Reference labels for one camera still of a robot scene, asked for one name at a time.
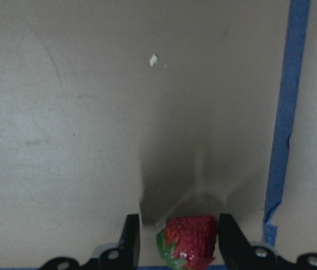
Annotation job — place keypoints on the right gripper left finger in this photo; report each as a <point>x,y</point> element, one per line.
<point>130,241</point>

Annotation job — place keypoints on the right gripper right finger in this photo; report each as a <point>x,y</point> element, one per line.
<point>234,247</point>

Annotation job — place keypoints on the strawberry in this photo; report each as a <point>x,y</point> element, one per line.
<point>188,242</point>

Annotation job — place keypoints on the brown paper table cover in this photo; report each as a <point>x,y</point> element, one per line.
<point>162,108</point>

